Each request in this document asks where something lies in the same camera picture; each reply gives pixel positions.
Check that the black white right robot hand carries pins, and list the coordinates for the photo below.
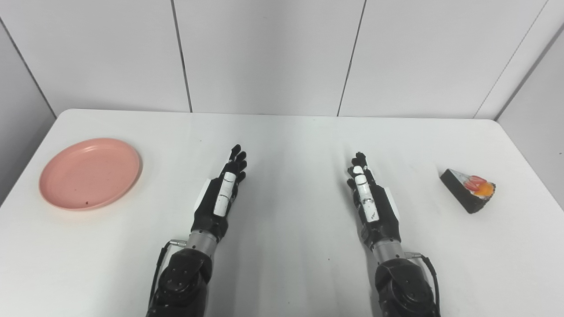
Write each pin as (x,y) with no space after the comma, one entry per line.
(368,200)

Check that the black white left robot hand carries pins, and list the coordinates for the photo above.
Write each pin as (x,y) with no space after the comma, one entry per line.
(222,193)

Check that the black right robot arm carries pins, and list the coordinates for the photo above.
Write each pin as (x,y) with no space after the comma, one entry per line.
(403,286)

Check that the pink round plate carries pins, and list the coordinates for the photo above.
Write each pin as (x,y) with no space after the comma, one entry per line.
(90,173)

